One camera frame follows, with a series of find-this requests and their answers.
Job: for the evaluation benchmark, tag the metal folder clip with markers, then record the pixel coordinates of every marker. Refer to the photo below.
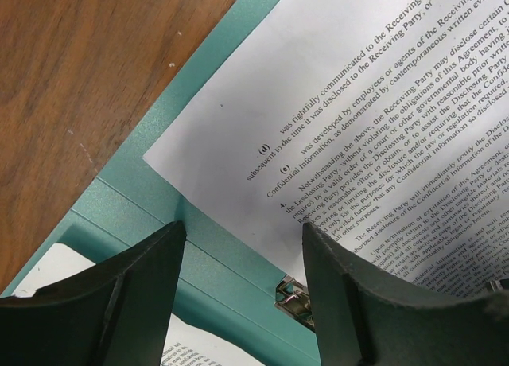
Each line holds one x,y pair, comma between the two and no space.
292,298

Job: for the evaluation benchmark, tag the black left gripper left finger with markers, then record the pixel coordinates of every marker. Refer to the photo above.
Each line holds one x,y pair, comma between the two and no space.
114,313

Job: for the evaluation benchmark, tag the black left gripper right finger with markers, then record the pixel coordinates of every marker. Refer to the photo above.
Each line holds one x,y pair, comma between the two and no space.
366,316

